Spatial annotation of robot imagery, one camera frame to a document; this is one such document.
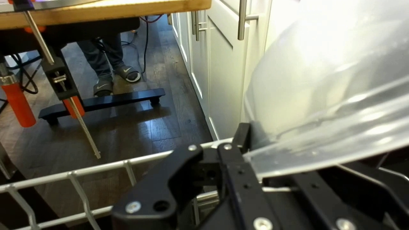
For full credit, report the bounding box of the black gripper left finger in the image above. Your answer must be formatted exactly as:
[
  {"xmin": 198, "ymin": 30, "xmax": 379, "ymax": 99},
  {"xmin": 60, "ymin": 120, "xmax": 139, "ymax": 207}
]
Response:
[{"xmin": 111, "ymin": 122, "xmax": 278, "ymax": 230}]

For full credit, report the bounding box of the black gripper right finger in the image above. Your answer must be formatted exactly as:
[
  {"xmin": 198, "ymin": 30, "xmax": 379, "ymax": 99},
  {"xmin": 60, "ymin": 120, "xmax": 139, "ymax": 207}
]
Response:
[{"xmin": 292, "ymin": 145, "xmax": 409, "ymax": 230}]

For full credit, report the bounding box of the black stand base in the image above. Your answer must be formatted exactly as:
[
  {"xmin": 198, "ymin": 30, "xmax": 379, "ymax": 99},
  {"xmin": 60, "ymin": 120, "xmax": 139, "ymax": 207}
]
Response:
[{"xmin": 37, "ymin": 87, "xmax": 166, "ymax": 126}]

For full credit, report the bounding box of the grey sneaker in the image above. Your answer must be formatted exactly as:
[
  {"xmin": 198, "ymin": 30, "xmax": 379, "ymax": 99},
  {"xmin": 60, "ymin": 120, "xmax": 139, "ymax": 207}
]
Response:
[
  {"xmin": 92, "ymin": 75, "xmax": 115, "ymax": 98},
  {"xmin": 113, "ymin": 64, "xmax": 143, "ymax": 84}
]

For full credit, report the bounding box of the white base cabinet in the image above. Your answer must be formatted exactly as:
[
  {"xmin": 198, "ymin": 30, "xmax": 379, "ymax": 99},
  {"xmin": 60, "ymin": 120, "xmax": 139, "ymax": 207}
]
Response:
[{"xmin": 170, "ymin": 0, "xmax": 273, "ymax": 139}]

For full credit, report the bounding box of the blue jeans leg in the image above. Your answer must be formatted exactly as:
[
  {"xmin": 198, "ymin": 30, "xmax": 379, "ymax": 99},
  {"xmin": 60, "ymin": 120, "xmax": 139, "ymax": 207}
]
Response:
[
  {"xmin": 77, "ymin": 37, "xmax": 112, "ymax": 81},
  {"xmin": 101, "ymin": 32, "xmax": 129, "ymax": 71}
]

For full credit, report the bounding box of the wooden table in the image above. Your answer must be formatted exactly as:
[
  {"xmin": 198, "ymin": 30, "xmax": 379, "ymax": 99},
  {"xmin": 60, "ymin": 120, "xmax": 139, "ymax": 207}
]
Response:
[{"xmin": 0, "ymin": 0, "xmax": 213, "ymax": 30}]

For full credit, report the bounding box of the dishwasher wire rack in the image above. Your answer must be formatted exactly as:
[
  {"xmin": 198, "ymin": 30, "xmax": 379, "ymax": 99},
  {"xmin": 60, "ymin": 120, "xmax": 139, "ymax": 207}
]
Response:
[{"xmin": 0, "ymin": 138, "xmax": 233, "ymax": 230}]

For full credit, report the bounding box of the black floor cable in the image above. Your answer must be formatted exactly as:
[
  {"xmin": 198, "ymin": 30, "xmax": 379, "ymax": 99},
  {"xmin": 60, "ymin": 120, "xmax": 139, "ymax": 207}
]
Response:
[{"xmin": 118, "ymin": 14, "xmax": 164, "ymax": 81}]

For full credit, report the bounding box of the steel cabinet bar handle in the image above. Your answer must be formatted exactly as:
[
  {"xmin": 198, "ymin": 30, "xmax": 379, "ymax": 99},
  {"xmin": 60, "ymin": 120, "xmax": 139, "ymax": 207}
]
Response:
[
  {"xmin": 236, "ymin": 0, "xmax": 260, "ymax": 42},
  {"xmin": 189, "ymin": 10, "xmax": 208, "ymax": 42}
]

